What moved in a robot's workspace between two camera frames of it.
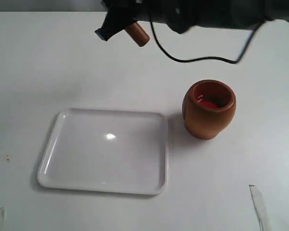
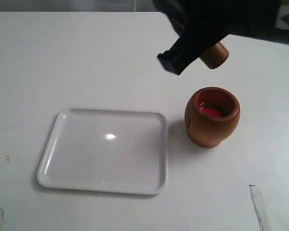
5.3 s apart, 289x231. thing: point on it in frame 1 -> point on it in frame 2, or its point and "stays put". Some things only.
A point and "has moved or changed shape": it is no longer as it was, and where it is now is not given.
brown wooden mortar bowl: [207, 105] has moved or changed shape
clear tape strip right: [257, 199] stays put
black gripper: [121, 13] -> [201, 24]
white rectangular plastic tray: [107, 151] stays put
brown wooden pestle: [137, 33] -> [216, 56]
